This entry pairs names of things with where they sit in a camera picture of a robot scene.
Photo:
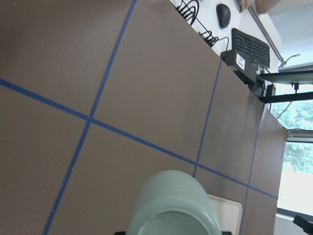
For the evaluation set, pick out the green cup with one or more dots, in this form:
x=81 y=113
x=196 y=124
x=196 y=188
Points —
x=173 y=203

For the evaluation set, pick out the cream tray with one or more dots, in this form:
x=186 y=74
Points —
x=228 y=213

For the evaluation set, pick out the black mini computer box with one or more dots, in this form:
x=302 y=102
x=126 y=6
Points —
x=243 y=67

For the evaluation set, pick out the black monitor stand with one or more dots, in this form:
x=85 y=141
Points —
x=282 y=87

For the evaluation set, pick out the black keyboard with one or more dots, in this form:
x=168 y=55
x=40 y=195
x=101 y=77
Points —
x=251 y=47

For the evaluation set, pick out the black computer mouse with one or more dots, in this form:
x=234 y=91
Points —
x=223 y=15

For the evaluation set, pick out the seated person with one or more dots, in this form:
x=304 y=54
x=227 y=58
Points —
x=262 y=6

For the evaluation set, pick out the aluminium frame post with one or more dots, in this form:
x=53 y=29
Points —
x=266 y=35

